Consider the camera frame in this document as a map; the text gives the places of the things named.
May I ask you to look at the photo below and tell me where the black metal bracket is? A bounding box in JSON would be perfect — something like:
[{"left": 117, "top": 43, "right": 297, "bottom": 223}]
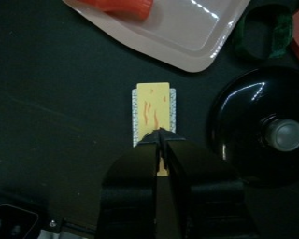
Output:
[{"left": 0, "top": 194, "right": 65, "bottom": 239}]

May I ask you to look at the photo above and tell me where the green seaweed ring toy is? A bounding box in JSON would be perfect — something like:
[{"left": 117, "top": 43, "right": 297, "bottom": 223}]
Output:
[{"left": 233, "top": 3, "right": 295, "bottom": 60}]

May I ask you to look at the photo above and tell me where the orange salmon sushi toy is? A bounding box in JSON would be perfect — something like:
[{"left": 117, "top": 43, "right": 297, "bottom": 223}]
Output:
[{"left": 75, "top": 0, "right": 156, "bottom": 21}]

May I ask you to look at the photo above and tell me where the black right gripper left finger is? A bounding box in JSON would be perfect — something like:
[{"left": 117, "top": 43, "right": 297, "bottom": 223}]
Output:
[{"left": 94, "top": 128, "right": 162, "bottom": 239}]

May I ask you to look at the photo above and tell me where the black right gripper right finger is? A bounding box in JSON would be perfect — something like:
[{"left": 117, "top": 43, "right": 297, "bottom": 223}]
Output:
[{"left": 158, "top": 129, "right": 256, "bottom": 239}]

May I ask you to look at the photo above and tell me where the pink plastic tray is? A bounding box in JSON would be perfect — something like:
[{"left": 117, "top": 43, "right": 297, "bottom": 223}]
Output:
[{"left": 62, "top": 0, "right": 252, "bottom": 74}]

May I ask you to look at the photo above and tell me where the black glossy pot lid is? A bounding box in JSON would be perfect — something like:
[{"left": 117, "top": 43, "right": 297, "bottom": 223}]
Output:
[{"left": 207, "top": 66, "right": 299, "bottom": 189}]

